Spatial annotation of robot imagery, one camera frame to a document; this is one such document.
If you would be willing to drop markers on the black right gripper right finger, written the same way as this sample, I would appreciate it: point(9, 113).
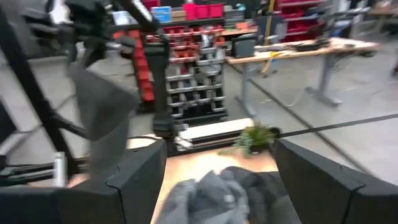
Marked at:
point(326, 193)

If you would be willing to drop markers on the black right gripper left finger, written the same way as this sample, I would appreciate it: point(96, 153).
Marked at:
point(130, 199)

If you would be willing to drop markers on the light grey baseball cap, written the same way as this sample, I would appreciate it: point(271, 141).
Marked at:
point(202, 202)

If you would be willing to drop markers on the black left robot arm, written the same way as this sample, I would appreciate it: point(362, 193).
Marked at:
point(158, 84)

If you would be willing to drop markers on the blue tablet screen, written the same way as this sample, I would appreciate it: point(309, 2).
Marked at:
point(161, 14)

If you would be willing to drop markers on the small potted green plant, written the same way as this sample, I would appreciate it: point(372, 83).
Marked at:
point(255, 138)

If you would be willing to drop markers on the red storage bin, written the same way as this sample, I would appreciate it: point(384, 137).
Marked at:
point(202, 11)
point(189, 11)
point(216, 10)

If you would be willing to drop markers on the parts bin rack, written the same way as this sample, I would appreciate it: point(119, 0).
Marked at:
point(196, 71)

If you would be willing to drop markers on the wooden workbench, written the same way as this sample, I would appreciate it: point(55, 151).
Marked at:
point(295, 49)

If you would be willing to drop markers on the black box on workbench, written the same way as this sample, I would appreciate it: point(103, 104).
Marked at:
point(244, 46)

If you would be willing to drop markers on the red shelf rack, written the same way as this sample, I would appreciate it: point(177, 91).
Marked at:
point(298, 18)

